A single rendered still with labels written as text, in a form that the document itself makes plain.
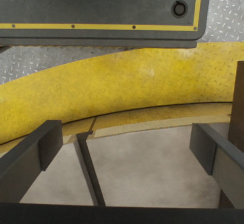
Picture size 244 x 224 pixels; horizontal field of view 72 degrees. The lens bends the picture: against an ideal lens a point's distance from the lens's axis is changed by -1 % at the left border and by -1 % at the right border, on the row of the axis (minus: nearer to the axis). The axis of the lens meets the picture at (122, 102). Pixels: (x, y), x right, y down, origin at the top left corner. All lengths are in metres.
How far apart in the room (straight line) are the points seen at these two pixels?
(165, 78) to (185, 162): 0.39
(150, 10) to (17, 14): 0.35
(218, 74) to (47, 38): 0.73
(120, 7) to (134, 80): 0.40
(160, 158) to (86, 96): 0.45
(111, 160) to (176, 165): 0.22
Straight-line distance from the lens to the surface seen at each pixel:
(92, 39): 0.49
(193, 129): 0.17
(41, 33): 0.53
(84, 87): 0.84
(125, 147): 0.57
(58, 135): 0.16
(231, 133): 0.62
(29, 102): 0.95
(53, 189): 0.71
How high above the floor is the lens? 0.80
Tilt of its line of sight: 75 degrees down
